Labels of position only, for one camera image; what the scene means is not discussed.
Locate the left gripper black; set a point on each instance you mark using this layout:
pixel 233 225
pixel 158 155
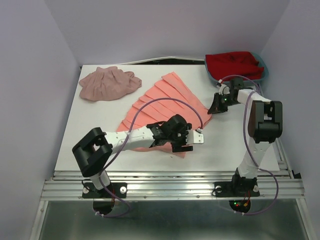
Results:
pixel 177 147

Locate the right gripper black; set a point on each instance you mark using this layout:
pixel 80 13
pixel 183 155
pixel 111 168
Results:
pixel 216 107

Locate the salmon orange skirt pile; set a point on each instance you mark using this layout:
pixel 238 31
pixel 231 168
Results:
pixel 170 86

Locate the dusty pink pleated skirt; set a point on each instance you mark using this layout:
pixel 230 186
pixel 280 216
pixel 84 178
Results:
pixel 108 84

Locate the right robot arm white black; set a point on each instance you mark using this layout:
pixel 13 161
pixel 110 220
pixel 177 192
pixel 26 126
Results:
pixel 262 125

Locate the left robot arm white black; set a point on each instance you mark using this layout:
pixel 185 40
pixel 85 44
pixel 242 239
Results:
pixel 94 149

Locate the red garment in basket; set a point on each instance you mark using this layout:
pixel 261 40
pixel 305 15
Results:
pixel 241 63

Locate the blue grey plastic basket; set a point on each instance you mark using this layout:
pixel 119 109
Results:
pixel 226 80

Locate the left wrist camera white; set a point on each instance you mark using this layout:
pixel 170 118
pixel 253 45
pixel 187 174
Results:
pixel 194 137

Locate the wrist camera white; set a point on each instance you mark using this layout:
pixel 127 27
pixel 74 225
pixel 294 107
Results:
pixel 224 89
pixel 194 137

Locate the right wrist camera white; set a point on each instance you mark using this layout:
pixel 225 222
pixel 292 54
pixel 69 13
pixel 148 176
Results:
pixel 224 89

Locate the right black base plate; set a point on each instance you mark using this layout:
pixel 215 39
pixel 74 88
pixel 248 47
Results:
pixel 227 189

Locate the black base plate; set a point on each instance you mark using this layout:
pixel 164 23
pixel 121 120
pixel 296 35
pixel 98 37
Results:
pixel 227 189
pixel 117 188

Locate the aluminium rail frame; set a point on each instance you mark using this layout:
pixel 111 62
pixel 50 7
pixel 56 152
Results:
pixel 171 197

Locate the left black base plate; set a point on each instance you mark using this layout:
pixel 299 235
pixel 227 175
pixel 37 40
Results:
pixel 117 188

